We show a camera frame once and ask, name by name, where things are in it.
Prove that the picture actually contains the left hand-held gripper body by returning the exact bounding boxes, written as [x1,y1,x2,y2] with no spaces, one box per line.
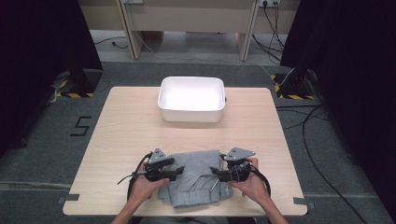
[144,147,176,183]

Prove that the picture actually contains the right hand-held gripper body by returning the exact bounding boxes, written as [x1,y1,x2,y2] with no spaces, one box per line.
[219,147,256,183]

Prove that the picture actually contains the grey shorts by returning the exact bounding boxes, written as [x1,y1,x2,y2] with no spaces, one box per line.
[157,149,233,209]

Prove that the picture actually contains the white plastic bin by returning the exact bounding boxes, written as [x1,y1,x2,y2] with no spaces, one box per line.
[157,76,226,123]

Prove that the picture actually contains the person's right hand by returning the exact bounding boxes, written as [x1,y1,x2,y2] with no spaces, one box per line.
[228,157,271,205]

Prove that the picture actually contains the person's left hand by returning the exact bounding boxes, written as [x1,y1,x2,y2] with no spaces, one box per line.
[129,163,171,206]

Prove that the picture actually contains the grey tape strip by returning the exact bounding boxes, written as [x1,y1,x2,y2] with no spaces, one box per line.
[57,194,80,204]
[293,196,316,209]

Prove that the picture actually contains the black stand base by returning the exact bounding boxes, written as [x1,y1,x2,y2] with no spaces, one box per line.
[50,68,104,99]
[270,69,316,101]

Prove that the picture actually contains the beige wooden desk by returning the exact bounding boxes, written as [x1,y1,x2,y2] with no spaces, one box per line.
[78,0,302,62]

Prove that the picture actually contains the black curtain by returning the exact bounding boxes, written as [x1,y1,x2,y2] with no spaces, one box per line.
[279,0,396,216]
[0,0,104,157]

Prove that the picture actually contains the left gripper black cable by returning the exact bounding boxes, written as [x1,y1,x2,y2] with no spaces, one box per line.
[126,152,154,201]

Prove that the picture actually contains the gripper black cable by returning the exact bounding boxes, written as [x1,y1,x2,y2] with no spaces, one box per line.
[248,164,272,199]
[126,152,154,201]

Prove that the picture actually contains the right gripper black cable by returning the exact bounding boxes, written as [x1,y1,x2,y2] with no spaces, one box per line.
[248,164,272,199]

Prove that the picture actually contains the grey cable strap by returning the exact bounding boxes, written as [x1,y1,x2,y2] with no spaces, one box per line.
[117,172,146,186]

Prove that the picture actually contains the long black floor cable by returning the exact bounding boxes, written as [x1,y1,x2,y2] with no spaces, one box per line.
[302,104,368,224]

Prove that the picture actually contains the thin black floor cable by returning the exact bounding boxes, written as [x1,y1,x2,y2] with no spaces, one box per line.
[275,105,332,131]

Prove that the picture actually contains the short black floor cable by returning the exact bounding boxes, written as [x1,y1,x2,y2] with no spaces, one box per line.
[94,35,129,50]

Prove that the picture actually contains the hanging black cable bundle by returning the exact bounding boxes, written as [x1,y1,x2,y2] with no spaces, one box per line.
[251,1,286,64]

